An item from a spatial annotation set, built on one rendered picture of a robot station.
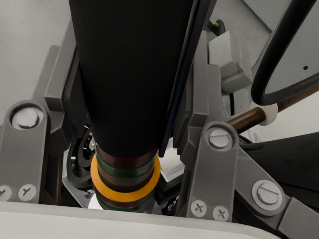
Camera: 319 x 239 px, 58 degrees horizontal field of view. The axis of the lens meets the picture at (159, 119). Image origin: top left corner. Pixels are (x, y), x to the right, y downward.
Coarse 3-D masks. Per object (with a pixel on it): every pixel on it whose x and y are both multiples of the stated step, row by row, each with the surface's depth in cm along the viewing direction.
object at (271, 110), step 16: (304, 0) 13; (288, 16) 14; (304, 16) 13; (288, 32) 14; (272, 48) 16; (272, 64) 16; (256, 80) 18; (304, 80) 26; (256, 96) 20; (272, 96) 23; (288, 96) 24; (272, 112) 24
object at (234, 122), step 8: (312, 88) 27; (296, 96) 26; (304, 96) 27; (280, 104) 25; (288, 104) 26; (248, 112) 25; (256, 112) 25; (264, 112) 25; (232, 120) 24; (240, 120) 24; (248, 120) 24; (256, 120) 24; (240, 128) 24; (248, 128) 24
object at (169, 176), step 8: (168, 144) 22; (176, 168) 21; (184, 168) 21; (160, 176) 21; (168, 176) 21; (176, 176) 21; (160, 184) 22; (168, 184) 21; (176, 184) 23; (160, 192) 22; (168, 192) 22; (176, 192) 22; (96, 200) 28; (152, 200) 24; (160, 200) 22; (168, 200) 23; (88, 208) 27; (96, 208) 27; (152, 208) 25; (160, 208) 27
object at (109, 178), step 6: (102, 168) 15; (150, 168) 15; (102, 174) 16; (108, 174) 15; (144, 174) 15; (108, 180) 16; (114, 180) 15; (120, 180) 15; (126, 180) 15; (132, 180) 15; (138, 180) 16
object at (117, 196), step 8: (96, 168) 17; (96, 176) 17; (152, 176) 17; (96, 184) 17; (104, 184) 17; (152, 184) 17; (104, 192) 17; (112, 192) 17; (136, 192) 17; (144, 192) 17; (120, 200) 17; (128, 200) 17; (136, 200) 17
